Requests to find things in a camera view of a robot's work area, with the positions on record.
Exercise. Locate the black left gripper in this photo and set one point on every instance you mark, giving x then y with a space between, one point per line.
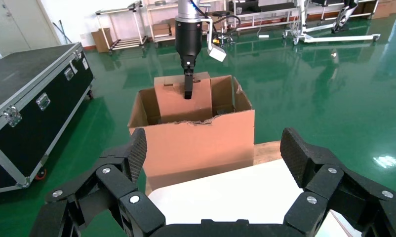
188 39

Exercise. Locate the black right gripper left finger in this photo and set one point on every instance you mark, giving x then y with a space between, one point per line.
113 183

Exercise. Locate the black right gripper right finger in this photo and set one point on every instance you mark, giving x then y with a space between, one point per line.
332 183

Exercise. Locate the plain small cardboard box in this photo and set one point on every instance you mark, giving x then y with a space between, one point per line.
175 104

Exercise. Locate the big open cardboard box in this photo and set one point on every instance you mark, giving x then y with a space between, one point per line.
201 150

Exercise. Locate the small flat brown carton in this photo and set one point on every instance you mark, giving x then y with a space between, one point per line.
161 29

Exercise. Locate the grey metal rack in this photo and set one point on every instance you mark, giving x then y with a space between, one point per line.
126 42

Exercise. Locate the black round stool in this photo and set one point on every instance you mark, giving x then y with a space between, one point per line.
221 14

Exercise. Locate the white power strip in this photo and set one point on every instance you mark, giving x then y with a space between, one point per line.
264 36

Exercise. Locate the open brown carton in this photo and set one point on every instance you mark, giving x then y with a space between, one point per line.
101 41

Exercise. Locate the black aluminium flight case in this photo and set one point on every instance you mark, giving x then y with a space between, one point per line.
21 81

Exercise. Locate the white wheeled metal stand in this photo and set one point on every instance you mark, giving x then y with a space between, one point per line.
332 38

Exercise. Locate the grey door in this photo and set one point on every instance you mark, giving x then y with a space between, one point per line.
21 23

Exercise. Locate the stacked brown cartons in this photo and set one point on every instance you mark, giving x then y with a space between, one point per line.
386 9

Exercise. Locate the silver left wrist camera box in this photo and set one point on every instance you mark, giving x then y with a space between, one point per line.
217 54

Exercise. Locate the white metal workbench frame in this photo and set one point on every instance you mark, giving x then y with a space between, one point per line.
266 13

